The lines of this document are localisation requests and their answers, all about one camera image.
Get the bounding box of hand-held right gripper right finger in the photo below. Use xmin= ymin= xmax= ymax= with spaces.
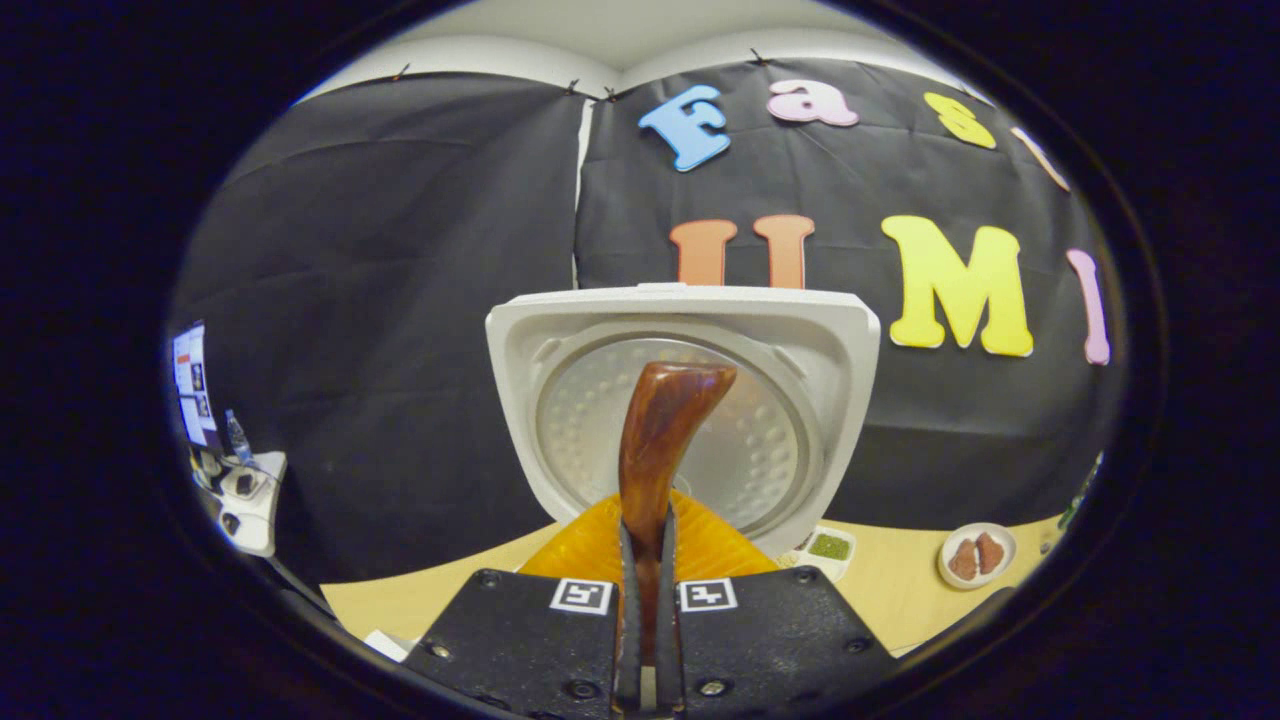
xmin=655 ymin=495 xmax=896 ymax=716

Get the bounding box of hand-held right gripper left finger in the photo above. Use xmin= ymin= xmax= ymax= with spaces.
xmin=400 ymin=490 xmax=641 ymax=716

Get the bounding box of brown wooden spoon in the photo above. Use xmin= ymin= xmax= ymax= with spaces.
xmin=618 ymin=362 xmax=738 ymax=666

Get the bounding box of white rice cooker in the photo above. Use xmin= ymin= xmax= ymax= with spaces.
xmin=486 ymin=283 xmax=881 ymax=558

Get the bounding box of small white divided dish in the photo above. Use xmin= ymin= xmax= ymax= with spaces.
xmin=780 ymin=527 xmax=857 ymax=583

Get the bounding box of white round plate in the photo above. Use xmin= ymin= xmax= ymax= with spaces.
xmin=938 ymin=522 xmax=1018 ymax=590

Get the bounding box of black backdrop cloth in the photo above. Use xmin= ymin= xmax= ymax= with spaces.
xmin=165 ymin=58 xmax=1126 ymax=586

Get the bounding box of computer monitor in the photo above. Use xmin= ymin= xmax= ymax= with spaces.
xmin=172 ymin=322 xmax=223 ymax=451

